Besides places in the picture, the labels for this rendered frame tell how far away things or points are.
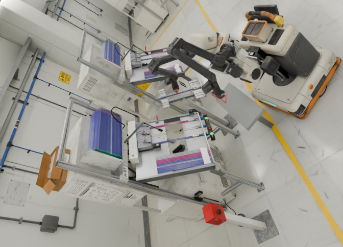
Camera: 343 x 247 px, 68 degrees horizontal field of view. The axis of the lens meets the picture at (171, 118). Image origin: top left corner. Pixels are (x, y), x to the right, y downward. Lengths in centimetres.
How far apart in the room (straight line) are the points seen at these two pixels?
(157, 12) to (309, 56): 474
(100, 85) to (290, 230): 259
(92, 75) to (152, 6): 375
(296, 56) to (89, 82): 231
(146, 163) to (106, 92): 136
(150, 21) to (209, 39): 482
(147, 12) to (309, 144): 509
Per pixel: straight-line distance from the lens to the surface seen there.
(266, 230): 277
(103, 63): 329
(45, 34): 528
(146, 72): 343
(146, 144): 246
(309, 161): 269
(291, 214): 268
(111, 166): 229
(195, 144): 246
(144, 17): 676
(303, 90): 266
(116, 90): 339
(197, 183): 257
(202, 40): 204
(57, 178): 232
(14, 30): 540
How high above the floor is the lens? 235
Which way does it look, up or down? 32 degrees down
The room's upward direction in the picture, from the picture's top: 65 degrees counter-clockwise
